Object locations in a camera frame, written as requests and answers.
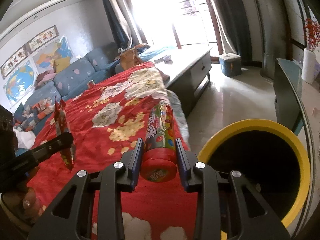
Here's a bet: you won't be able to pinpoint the embroidery wall picture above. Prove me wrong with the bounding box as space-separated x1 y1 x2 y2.
26 25 59 54
1 45 28 80

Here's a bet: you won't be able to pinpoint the blue left curtain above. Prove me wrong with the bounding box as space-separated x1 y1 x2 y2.
102 0 132 50

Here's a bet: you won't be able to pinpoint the patchwork blanket on sofa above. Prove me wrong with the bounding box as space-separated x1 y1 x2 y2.
14 98 54 132

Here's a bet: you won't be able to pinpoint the yellow cushion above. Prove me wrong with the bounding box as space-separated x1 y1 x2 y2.
53 57 71 73

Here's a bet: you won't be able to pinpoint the yellow rimmed black trash bin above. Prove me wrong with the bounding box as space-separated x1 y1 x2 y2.
198 119 310 227

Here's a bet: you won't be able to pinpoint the blue storage stool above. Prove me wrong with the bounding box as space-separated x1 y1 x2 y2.
219 53 242 77

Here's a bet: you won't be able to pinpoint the right embroidery wall picture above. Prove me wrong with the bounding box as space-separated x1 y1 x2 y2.
26 25 59 54

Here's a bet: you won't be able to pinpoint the dark wooden coffee table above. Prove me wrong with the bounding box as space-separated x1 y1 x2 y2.
151 47 212 116

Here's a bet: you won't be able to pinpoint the white paper towel roll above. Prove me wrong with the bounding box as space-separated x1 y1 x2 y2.
302 48 316 84

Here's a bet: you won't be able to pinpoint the red drink can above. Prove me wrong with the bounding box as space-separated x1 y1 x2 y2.
87 80 95 88

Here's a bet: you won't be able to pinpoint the red berry branches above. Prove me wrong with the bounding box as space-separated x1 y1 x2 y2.
304 18 320 51

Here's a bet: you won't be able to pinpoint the blue sectional sofa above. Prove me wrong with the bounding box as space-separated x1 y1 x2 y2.
13 43 173 137

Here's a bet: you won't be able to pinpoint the red floral blanket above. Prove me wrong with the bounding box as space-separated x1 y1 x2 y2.
28 62 197 239

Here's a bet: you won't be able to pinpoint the china map poster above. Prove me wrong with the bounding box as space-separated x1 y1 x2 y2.
33 35 74 69

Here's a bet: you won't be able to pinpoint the pink clothes pile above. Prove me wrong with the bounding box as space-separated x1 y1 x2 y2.
35 69 56 89

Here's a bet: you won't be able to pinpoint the world map poster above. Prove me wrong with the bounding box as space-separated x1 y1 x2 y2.
3 61 37 107

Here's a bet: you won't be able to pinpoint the small red candy wrapper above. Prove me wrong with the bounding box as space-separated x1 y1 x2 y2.
54 99 76 170

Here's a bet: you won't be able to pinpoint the folded paper on table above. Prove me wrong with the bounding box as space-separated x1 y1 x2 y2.
154 54 171 64

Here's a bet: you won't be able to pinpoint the tv console cabinet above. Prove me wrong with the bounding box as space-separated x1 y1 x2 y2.
273 58 319 237

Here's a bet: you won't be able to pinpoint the left embroidery wall picture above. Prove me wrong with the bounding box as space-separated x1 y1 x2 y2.
1 45 28 80

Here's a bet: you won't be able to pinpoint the person left hand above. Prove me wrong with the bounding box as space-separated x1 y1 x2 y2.
1 187 42 224

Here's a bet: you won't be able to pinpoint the grey standing air conditioner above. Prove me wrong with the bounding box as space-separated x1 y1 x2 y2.
255 0 287 80

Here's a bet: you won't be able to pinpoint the red candy tube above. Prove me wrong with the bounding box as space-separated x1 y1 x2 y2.
140 103 177 183

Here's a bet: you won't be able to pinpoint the dark grey right curtain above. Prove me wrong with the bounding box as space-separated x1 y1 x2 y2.
212 0 252 63

